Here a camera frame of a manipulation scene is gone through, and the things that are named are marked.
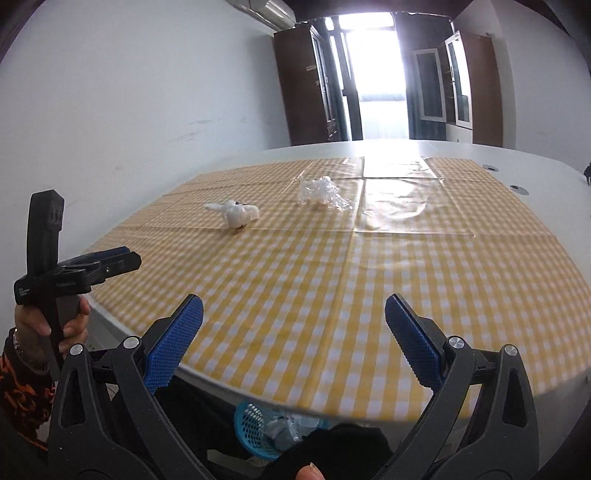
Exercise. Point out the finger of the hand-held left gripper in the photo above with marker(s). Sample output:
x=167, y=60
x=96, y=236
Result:
x=120, y=267
x=108, y=252

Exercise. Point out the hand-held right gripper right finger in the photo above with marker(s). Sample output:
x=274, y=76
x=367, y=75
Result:
x=415, y=346

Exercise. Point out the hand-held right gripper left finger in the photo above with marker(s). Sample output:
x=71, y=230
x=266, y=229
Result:
x=175, y=341

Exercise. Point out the blue plastic basket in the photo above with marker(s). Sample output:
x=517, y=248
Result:
x=249, y=429

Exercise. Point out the clear plastic bag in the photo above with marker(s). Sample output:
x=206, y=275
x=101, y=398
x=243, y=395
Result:
x=397, y=203
x=286, y=431

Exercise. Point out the person's left hand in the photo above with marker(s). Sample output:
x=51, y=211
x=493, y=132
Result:
x=27, y=319

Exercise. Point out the person's right hand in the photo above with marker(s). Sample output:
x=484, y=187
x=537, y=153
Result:
x=308, y=472

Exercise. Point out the yellow checked tablecloth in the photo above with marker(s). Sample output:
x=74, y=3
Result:
x=323, y=277

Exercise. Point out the crumpled white tissue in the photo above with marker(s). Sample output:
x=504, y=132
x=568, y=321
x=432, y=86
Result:
x=238, y=213

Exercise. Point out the flat clear plastic bag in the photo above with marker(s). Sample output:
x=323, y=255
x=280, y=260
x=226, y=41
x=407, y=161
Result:
x=397, y=203

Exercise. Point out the small crumpled clear plastic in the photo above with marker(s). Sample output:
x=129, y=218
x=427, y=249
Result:
x=321, y=189

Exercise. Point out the white table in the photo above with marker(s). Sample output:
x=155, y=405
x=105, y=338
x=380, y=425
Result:
x=323, y=147

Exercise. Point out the small black object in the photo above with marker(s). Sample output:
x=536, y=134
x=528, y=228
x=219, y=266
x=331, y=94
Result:
x=588, y=174

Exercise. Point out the brown wooden wardrobe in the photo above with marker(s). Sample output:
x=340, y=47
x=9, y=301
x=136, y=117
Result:
x=300, y=92

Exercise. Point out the brown cabinet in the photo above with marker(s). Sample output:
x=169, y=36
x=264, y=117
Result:
x=485, y=92

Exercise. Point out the white framed window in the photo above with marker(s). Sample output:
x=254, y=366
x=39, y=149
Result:
x=459, y=83
x=427, y=83

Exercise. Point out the glass balcony door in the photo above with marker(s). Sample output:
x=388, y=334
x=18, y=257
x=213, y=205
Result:
x=378, y=69

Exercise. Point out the white air conditioner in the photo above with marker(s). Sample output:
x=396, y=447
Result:
x=272, y=9

